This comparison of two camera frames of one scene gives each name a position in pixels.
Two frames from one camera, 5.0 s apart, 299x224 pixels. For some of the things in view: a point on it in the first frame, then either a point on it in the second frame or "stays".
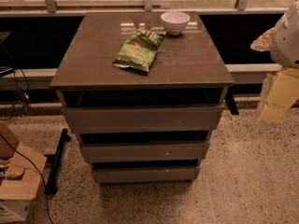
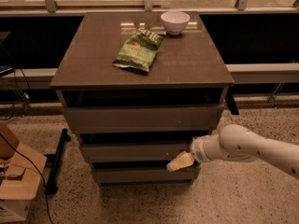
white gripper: [286, 42] → [197, 150]
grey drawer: [146, 151] stays
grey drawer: [147, 175] stays
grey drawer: [185, 119] stays
